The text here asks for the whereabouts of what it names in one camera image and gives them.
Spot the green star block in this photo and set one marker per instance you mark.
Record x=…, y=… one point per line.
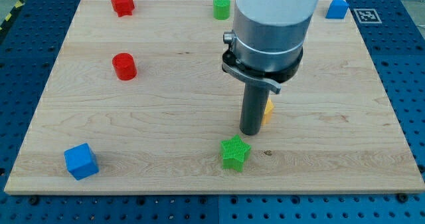
x=235, y=152

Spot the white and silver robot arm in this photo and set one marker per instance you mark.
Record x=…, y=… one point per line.
x=269, y=34

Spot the yellow hexagon block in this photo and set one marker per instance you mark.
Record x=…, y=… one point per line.
x=268, y=111

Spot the red star block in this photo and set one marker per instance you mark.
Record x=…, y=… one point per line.
x=123, y=7

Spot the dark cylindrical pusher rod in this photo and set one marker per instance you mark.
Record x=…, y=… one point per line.
x=253, y=107

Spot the black clamp with metal lever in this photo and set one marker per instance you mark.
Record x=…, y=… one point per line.
x=271, y=81

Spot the wooden board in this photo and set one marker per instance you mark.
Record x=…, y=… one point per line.
x=332, y=131

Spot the red cylinder block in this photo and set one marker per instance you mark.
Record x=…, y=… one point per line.
x=124, y=66

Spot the green cylinder block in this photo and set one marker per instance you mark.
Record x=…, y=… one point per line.
x=221, y=9

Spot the blue cube block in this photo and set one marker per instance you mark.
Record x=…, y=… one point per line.
x=81, y=161

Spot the blue pentagon block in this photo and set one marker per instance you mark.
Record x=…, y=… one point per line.
x=337, y=9

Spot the black white fiducial marker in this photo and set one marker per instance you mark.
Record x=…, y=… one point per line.
x=367, y=16

